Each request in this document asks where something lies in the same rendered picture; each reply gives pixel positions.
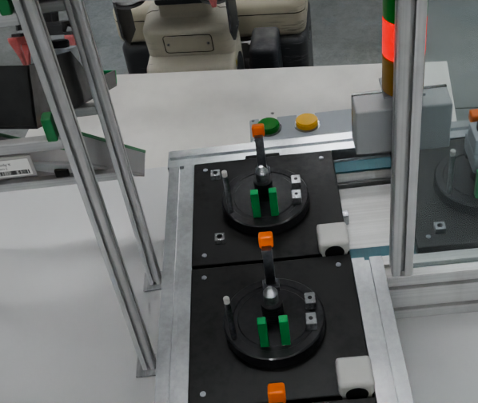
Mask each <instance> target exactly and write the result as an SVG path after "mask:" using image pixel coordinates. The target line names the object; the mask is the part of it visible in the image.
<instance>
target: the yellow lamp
mask: <svg viewBox="0 0 478 403"><path fill-rule="evenodd" d="M382 90H383V91H384V92H385V93H386V94H387V95H389V96H392V97H393V62H391V61H389V60H388V59H387V58H385V57H384V55H383V54H382Z"/></svg>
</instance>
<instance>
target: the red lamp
mask: <svg viewBox="0 0 478 403"><path fill-rule="evenodd" d="M394 27H395V26H394V24H392V23H390V22H387V21H386V20H385V19H384V18H383V16H382V54H383V55H384V57H385V58H387V59H388V60H389V61H391V62H394Z"/></svg>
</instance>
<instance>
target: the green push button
mask: <svg viewBox="0 0 478 403"><path fill-rule="evenodd" d="M259 123H263V124H264V128H265V134H274V133H276V132H277V131H278V130H279V129H280V124H279V121H278V120H277V119H276V118H263V119H261V120H260V121H259V122H258V124H259Z"/></svg>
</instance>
